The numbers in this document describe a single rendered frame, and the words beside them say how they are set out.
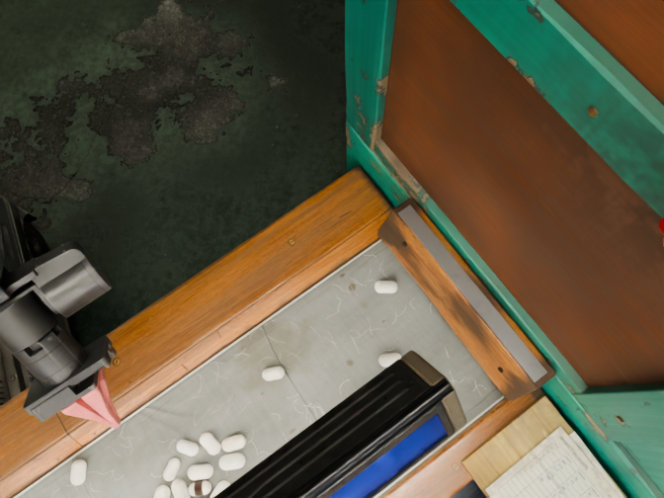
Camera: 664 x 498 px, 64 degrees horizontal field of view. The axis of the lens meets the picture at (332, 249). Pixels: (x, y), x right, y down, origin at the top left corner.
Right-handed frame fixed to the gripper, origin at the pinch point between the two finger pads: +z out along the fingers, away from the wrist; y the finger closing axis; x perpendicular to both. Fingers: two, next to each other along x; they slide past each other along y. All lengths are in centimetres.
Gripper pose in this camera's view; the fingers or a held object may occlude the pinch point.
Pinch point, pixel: (114, 420)
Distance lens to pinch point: 74.7
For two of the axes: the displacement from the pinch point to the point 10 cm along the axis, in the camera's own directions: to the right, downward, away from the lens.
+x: -3.4, -2.8, 9.0
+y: 8.3, -5.4, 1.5
